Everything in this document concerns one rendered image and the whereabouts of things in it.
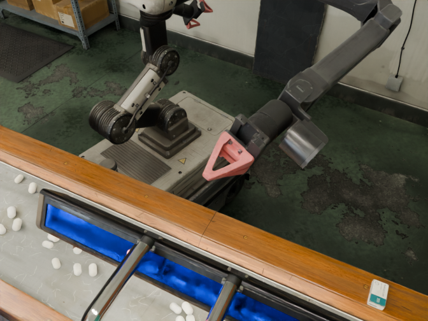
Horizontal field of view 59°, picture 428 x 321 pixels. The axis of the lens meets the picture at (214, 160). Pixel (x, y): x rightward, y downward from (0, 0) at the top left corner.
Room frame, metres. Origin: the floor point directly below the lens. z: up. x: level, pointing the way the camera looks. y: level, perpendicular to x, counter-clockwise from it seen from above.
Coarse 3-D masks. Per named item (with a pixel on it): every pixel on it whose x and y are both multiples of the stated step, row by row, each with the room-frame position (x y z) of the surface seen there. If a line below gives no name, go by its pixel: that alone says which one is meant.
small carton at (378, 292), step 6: (372, 282) 0.42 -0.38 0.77; (378, 282) 0.42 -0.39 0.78; (372, 288) 0.40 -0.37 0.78; (378, 288) 0.40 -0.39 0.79; (384, 288) 0.40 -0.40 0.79; (372, 294) 0.39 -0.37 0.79; (378, 294) 0.39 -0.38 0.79; (384, 294) 0.39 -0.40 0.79; (372, 300) 0.37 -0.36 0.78; (378, 300) 0.37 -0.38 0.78; (384, 300) 0.37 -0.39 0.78; (378, 306) 0.36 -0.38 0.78; (384, 306) 0.36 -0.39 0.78
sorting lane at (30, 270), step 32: (0, 192) 0.73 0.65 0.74; (64, 192) 0.73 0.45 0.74; (32, 224) 0.61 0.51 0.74; (0, 256) 0.51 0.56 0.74; (32, 256) 0.51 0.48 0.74; (64, 256) 0.51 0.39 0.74; (32, 288) 0.42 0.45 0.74; (64, 288) 0.42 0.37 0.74; (96, 288) 0.42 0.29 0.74; (128, 288) 0.42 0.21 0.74; (288, 288) 0.42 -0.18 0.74; (128, 320) 0.34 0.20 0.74; (160, 320) 0.34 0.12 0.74; (352, 320) 0.34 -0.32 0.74
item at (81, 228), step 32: (64, 224) 0.38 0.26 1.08; (96, 224) 0.36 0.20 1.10; (128, 224) 0.37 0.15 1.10; (96, 256) 0.33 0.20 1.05; (160, 256) 0.31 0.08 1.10; (192, 256) 0.30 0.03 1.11; (160, 288) 0.28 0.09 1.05; (192, 288) 0.27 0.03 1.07; (256, 288) 0.25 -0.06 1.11; (256, 320) 0.22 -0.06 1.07; (288, 320) 0.21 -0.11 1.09; (320, 320) 0.20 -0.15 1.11
